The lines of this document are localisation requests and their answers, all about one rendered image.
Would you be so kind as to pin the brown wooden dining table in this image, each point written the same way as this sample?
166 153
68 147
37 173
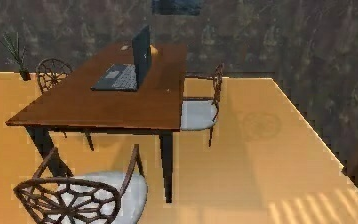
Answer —
87 106

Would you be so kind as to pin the brown chair with white seat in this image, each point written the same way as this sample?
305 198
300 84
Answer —
200 113
83 196
50 73

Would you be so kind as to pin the black open laptop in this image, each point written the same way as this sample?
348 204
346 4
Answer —
133 71

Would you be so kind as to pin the small grey flat object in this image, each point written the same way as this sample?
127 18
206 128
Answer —
125 47

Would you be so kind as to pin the green potted house plant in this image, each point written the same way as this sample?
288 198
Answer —
17 55

